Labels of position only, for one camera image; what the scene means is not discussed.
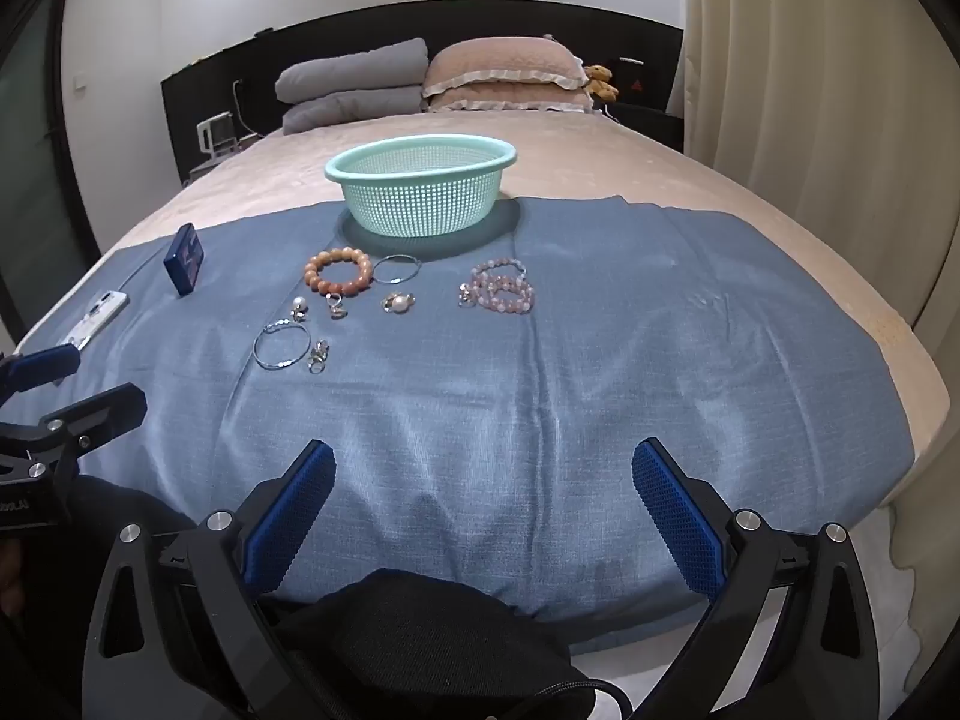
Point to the cream curtain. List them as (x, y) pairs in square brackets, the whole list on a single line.
[(825, 90)]

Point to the teal plastic mesh basket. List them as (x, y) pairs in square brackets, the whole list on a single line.
[(420, 202)]

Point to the blue grey cloth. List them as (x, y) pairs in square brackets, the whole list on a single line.
[(525, 390)]

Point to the black nightstand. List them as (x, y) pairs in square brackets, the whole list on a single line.
[(649, 124)]

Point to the black headboard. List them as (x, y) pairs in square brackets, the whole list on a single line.
[(300, 37)]

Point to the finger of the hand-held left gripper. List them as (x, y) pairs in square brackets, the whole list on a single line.
[(97, 409), (45, 367)]

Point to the dark glass door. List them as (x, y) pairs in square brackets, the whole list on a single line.
[(37, 187)]

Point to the white bedside device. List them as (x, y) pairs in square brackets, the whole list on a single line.
[(216, 136)]

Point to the bed with beige bedspread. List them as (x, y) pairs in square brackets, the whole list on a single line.
[(600, 165)]

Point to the pink frilled pillow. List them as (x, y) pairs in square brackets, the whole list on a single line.
[(502, 60), (517, 101)]

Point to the brown teddy bear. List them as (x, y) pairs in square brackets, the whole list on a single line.
[(600, 82)]

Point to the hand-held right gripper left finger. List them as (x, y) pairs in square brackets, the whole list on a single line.
[(292, 517)]

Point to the dark blue box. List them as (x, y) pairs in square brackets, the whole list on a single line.
[(184, 259)]

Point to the large silver bangle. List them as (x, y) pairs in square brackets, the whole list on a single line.
[(283, 324)]

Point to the dark cloth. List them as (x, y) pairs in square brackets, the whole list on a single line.
[(420, 645)]

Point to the small silver bangle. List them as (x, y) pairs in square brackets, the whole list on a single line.
[(395, 282)]

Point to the grey pillow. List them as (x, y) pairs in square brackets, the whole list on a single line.
[(352, 109), (352, 67)]

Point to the white smartphone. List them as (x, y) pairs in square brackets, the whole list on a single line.
[(97, 316)]

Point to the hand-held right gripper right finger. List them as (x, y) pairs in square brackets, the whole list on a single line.
[(675, 517)]

